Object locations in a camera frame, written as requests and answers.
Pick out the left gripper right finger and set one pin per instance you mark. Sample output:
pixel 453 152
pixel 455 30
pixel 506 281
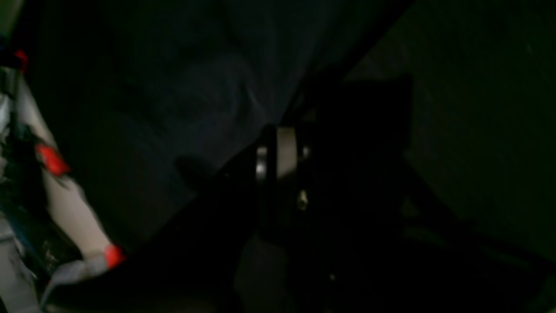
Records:
pixel 339 198

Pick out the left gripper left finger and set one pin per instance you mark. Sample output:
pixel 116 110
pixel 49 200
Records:
pixel 203 241

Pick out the dark navy t-shirt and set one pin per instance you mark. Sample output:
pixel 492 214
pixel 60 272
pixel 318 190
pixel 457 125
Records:
pixel 127 87

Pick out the black table cover cloth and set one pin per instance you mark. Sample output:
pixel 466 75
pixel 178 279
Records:
pixel 473 84

